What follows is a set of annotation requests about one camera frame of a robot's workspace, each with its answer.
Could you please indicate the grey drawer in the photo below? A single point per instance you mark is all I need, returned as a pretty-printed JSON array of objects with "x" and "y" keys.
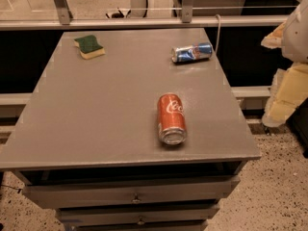
[
  {"x": 131, "y": 192},
  {"x": 139, "y": 214}
]

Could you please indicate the green yellow sponge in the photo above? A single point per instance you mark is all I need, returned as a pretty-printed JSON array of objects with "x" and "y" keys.
[{"x": 89, "y": 47}]

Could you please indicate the blue silver redbull can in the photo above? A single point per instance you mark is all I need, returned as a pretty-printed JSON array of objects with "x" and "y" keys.
[{"x": 191, "y": 53}]

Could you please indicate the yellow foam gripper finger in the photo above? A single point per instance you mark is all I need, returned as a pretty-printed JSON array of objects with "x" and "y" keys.
[
  {"x": 289, "y": 89},
  {"x": 274, "y": 39}
]

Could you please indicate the grey drawer cabinet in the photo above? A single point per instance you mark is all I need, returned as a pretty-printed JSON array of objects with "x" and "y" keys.
[{"x": 96, "y": 121}]

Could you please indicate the grey metal railing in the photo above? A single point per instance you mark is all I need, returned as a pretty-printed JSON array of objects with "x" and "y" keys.
[{"x": 119, "y": 14}]

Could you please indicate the red coca-cola can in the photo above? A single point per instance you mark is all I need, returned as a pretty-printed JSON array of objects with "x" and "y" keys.
[{"x": 171, "y": 120}]

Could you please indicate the top grey drawer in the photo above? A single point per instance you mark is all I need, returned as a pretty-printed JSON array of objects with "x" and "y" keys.
[{"x": 131, "y": 192}]

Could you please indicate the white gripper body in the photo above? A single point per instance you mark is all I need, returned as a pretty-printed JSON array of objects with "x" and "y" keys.
[{"x": 297, "y": 38}]

